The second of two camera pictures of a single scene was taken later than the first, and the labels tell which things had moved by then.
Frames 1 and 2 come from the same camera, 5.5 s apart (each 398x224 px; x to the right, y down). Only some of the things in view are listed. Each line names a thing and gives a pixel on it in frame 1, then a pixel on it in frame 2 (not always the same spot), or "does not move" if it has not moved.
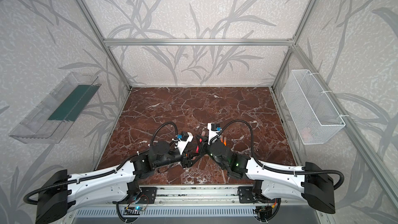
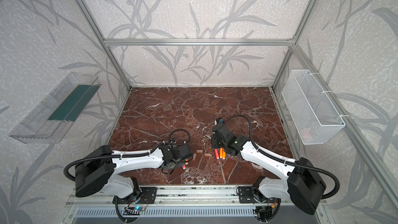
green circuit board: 132,210 does not move
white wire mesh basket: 314,116 does not move
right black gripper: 207,151 → 217,141
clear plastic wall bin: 53,117 does not move
